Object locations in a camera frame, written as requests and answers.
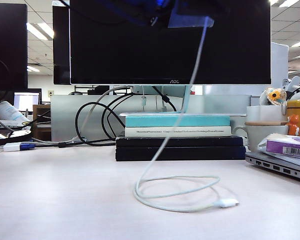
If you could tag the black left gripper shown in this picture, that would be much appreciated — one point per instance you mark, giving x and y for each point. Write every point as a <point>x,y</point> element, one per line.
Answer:
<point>157,12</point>

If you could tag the black AOC monitor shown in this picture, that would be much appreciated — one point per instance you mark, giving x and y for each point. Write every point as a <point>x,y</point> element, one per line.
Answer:
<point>115,50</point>

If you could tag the grey desk partition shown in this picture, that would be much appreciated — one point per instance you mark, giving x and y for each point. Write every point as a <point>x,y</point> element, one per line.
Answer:
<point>215,105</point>

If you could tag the white partition board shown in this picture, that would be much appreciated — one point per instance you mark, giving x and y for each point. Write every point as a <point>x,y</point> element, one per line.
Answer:
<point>280,65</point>

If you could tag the teal book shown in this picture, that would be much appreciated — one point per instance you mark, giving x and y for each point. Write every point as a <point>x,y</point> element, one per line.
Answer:
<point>202,121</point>

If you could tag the white book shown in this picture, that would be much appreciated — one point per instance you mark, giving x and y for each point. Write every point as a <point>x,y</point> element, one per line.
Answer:
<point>202,131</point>

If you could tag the sunflower plush toy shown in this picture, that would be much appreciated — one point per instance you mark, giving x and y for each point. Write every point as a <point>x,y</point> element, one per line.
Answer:
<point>273,96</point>

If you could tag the white plastic container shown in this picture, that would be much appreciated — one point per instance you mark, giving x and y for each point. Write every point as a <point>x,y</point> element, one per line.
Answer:
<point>262,113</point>

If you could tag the thin black box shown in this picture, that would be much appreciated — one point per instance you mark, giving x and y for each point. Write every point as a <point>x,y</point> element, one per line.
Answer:
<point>190,142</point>

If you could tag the white desk figure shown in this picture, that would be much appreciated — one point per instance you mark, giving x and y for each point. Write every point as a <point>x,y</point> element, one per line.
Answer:
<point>296,82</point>

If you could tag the wooden mug lid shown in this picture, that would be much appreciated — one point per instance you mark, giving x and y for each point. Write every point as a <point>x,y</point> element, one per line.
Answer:
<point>265,123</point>

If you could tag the narrow black monitor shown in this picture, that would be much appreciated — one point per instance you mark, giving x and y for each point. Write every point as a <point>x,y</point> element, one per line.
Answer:
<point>61,50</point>

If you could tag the thick black box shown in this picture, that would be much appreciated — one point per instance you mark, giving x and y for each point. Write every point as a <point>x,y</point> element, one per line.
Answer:
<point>190,153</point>

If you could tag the white mug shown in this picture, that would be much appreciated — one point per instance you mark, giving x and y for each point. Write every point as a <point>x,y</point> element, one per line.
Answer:
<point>265,137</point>

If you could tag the orange fox figurine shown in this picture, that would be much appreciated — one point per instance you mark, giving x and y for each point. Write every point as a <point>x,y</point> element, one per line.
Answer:
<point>293,125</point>

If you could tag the ceiling light panel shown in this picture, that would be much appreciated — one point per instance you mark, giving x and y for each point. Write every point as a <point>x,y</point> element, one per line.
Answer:
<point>40,31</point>
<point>33,69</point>

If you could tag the purple barcode box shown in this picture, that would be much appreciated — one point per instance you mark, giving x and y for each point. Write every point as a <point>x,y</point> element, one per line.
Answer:
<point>275,147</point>

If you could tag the grey laptop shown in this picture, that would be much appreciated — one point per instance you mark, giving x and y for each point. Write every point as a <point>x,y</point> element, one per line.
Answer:
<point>277,165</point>

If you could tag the brown wooden cabinet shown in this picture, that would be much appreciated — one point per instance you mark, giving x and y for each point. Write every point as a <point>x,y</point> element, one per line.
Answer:
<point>39,112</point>

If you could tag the lit background monitor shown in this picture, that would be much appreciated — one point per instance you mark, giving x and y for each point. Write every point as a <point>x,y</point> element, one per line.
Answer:
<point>25,100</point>

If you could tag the large black monitor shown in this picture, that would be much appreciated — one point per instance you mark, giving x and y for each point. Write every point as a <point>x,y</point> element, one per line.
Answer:
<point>7,45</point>

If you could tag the white bottle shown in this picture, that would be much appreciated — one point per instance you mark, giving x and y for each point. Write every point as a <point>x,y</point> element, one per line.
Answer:
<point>8,111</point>

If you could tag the blue VGA plug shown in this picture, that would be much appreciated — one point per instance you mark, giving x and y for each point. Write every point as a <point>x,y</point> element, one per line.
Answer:
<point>28,146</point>

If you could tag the black round lamp base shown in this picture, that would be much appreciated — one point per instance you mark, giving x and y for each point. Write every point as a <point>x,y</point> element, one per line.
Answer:
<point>20,138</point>

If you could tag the printed paper stack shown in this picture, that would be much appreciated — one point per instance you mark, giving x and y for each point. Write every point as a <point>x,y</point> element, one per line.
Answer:
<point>5,125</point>

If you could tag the white adapter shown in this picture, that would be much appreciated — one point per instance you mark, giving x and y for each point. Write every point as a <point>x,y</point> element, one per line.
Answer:
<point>11,147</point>

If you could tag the beige wall socket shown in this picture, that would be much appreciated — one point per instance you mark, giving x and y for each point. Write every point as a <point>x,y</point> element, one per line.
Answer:
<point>50,93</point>

